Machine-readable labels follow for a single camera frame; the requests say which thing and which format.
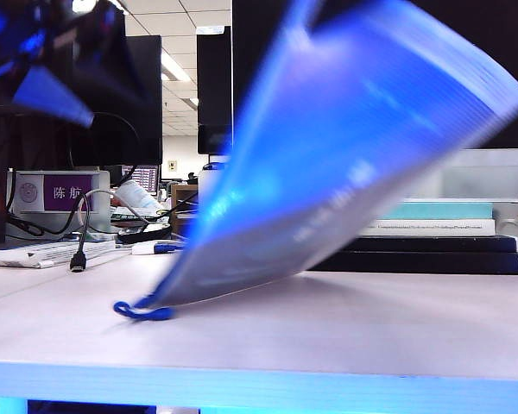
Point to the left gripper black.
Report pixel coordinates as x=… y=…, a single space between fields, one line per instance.
x=95 y=60

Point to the transparent file bag blue zipper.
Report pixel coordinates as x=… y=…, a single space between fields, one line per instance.
x=328 y=151

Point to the purple and white name plate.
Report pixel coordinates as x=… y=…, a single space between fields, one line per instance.
x=65 y=193

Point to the black monitor rear side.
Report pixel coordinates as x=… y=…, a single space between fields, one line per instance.
x=147 y=138

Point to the small lit background monitor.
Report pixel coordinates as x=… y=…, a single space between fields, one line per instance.
x=144 y=177

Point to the white printed cylinder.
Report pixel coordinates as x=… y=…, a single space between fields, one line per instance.
x=136 y=196

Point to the wooden box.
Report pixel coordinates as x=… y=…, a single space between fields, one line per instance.
x=181 y=190

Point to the narrow black monitor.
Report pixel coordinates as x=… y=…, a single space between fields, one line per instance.
x=213 y=86

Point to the folded newspaper stack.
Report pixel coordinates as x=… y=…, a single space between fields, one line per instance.
x=47 y=255

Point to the black flat device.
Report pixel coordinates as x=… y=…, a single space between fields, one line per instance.
x=147 y=236

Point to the black computer mouse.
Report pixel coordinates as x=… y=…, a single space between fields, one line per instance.
x=213 y=165

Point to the white blue marker pen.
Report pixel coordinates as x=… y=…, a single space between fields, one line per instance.
x=144 y=249

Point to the black book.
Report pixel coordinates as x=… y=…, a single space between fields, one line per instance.
x=436 y=244
x=436 y=262

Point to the teal book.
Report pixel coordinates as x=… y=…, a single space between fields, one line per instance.
x=449 y=210

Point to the white book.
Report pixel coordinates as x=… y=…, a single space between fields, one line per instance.
x=457 y=232

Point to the large black AOC monitor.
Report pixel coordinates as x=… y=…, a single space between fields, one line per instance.
x=500 y=34

